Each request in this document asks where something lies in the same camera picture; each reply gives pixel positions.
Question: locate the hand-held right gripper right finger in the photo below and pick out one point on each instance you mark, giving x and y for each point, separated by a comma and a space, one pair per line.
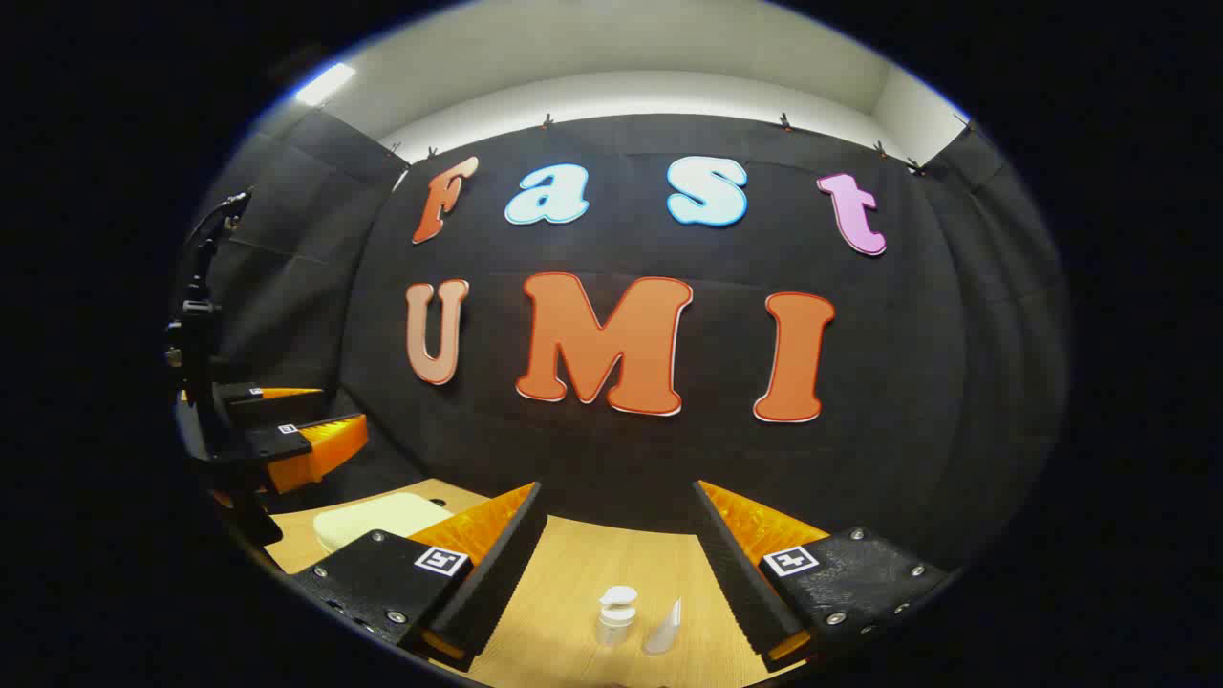
740, 583

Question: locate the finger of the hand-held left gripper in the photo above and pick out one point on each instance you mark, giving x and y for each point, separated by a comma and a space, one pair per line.
277, 409
253, 444

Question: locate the ceiling light panel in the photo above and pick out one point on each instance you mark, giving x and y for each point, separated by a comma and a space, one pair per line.
325, 84

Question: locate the white squeeze tube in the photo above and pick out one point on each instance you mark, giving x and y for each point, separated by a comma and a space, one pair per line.
662, 633

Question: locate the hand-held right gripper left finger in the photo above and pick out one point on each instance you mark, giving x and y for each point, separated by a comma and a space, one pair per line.
497, 573

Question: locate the white pump bottle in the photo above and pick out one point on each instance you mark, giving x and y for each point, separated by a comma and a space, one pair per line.
614, 626

